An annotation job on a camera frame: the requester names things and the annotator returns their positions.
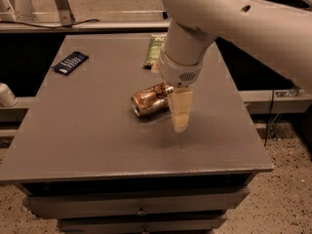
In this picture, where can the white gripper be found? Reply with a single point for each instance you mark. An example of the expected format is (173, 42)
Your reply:
(177, 72)

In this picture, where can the orange LaCroix soda can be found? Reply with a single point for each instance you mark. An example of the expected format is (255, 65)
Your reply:
(151, 100)

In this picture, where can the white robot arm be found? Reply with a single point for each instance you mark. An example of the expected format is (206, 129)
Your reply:
(277, 35)

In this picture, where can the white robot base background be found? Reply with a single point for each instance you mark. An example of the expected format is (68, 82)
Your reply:
(17, 10)

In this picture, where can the green chip bag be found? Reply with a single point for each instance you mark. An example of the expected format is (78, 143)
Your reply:
(155, 44)

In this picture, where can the dark blue snack packet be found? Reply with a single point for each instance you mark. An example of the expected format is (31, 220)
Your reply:
(70, 63)

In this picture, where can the grey drawer cabinet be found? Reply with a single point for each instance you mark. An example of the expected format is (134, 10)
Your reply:
(81, 136)

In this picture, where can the lower grey drawer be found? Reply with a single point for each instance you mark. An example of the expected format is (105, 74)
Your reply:
(140, 224)

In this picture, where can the grey drawer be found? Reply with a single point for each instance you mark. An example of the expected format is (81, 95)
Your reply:
(138, 203)
(140, 224)

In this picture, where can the upper grey drawer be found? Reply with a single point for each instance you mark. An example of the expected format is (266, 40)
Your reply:
(138, 203)

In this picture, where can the white cylinder at left edge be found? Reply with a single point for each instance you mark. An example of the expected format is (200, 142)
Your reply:
(7, 97)

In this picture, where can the metal frame rail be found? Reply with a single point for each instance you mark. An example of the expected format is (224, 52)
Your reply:
(81, 24)

